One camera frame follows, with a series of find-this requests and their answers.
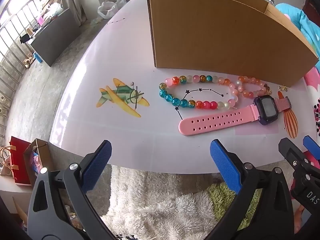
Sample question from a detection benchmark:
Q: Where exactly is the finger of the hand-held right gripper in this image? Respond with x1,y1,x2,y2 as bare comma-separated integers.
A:
303,135,320,169
278,137,320,214

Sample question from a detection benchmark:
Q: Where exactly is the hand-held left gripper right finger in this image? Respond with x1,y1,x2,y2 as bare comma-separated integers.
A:
206,139,295,240

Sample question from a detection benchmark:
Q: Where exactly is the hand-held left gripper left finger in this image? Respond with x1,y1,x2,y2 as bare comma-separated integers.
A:
27,140,118,240

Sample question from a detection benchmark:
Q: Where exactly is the pink strap digital watch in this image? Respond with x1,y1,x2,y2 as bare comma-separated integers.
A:
179,95,292,137

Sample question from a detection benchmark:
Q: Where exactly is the multicolour glass bead bracelet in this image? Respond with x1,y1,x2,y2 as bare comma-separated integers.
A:
159,74,239,110

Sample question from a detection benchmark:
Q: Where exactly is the pink orange bead bracelet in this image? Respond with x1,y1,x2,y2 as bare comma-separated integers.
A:
236,76,269,99

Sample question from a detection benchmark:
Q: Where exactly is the brown cardboard box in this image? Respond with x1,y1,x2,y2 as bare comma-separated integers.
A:
146,0,320,88

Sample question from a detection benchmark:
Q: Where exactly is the brown paper bag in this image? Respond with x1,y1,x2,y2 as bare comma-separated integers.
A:
23,138,54,188

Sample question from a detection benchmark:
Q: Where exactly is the pink floral bed sheet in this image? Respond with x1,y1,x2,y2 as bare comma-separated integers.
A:
304,69,320,130

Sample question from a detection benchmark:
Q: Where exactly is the white fluffy fleece cloth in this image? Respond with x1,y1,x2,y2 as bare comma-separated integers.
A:
100,165,295,240

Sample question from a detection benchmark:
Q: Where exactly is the red gift bag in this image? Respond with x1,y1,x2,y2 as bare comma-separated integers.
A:
0,136,32,187

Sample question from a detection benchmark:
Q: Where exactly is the light blue quilt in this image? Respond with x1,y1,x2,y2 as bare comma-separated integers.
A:
275,2,320,70

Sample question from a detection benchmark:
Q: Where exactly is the grey cabinet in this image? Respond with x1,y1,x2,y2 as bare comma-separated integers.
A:
30,8,80,67

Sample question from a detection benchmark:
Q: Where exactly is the metal window railing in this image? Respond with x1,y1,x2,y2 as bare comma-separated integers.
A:
0,0,35,145

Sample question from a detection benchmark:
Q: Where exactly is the white plastic bag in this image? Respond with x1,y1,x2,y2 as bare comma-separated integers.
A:
97,0,128,19

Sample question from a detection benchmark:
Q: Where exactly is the grey curtain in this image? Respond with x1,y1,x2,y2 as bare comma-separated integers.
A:
55,0,87,27

